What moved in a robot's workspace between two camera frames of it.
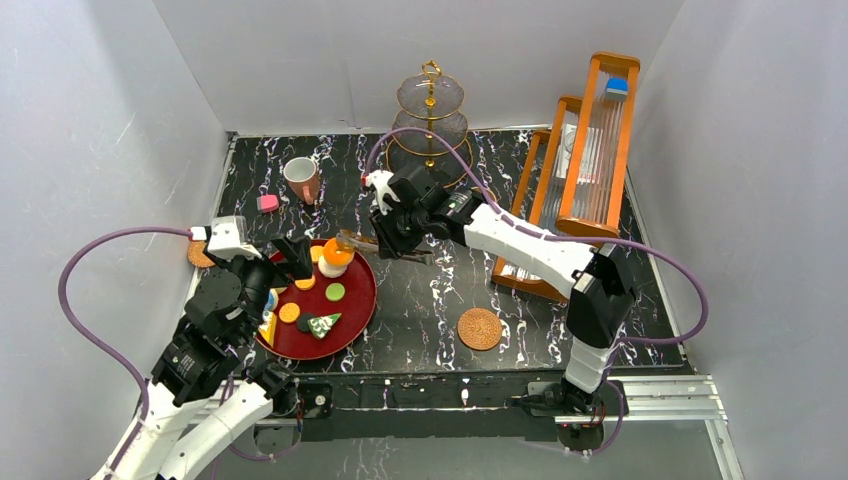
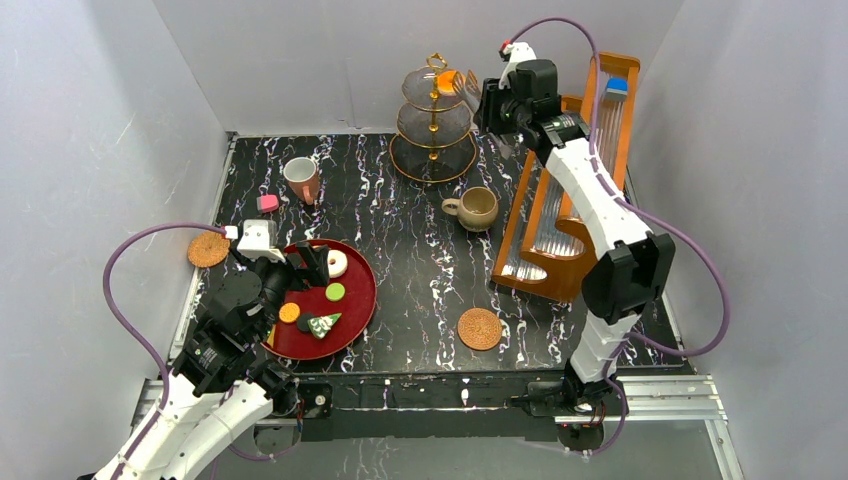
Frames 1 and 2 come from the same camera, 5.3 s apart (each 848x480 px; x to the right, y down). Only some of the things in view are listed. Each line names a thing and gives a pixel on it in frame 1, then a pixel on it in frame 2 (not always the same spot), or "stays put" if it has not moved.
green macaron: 335,292 stays put
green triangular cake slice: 322,324 stays put
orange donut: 334,255 → 445,81
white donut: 329,270 stays put
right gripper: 390,246 → 491,95
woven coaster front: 479,329 stays put
